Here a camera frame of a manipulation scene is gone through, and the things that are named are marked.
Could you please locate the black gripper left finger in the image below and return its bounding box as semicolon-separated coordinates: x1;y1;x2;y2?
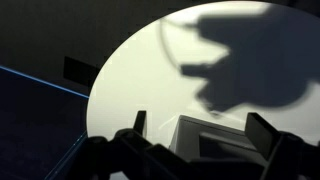
64;109;201;180

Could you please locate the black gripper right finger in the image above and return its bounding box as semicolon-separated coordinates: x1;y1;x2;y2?
244;112;320;180

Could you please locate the grey toy stove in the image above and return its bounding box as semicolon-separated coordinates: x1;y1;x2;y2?
168;114;272;168

